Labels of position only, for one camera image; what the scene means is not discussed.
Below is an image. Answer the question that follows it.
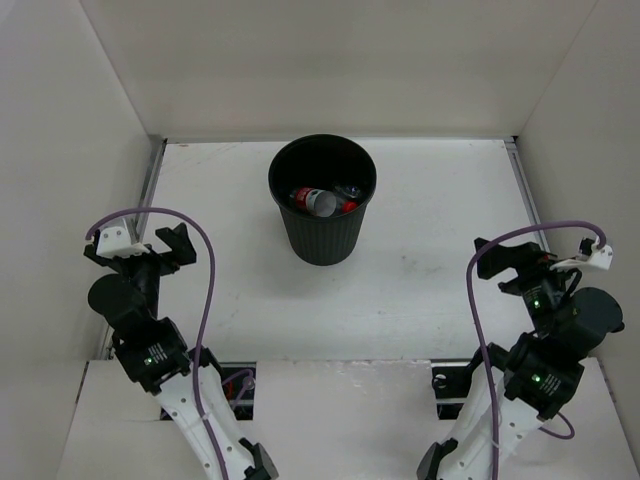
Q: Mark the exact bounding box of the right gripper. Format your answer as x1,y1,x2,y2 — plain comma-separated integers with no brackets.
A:
475,237,584,337

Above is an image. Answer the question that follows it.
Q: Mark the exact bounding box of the right aluminium rail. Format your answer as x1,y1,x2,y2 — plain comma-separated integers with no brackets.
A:
504,137,540,224

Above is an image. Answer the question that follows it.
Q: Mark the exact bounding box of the black plastic waste bin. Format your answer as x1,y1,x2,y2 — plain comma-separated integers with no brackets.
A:
268,134,377,266

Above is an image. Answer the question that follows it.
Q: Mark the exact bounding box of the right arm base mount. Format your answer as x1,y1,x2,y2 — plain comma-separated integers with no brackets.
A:
431,360,471,420

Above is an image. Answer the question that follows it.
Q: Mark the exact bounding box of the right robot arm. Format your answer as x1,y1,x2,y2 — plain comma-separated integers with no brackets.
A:
417,238,624,479

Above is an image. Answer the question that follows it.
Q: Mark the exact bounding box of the clear bottle blue label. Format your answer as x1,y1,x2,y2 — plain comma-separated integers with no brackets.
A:
333,183,362,201

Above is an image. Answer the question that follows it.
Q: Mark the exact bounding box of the aluminium rail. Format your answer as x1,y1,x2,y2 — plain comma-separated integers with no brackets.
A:
102,133,168,361
504,137,540,224

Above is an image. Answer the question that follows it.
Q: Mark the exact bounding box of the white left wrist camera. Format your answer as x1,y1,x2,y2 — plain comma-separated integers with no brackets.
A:
95,224,150,259

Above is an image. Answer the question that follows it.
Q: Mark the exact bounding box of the left aluminium rail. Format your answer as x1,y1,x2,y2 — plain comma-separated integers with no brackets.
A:
102,133,168,361

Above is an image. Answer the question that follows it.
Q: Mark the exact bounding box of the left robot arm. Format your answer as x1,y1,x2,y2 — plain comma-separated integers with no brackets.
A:
84,224,279,479

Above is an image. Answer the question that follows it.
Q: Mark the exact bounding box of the clear bottle red label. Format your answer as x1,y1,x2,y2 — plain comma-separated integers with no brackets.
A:
290,187,358,218

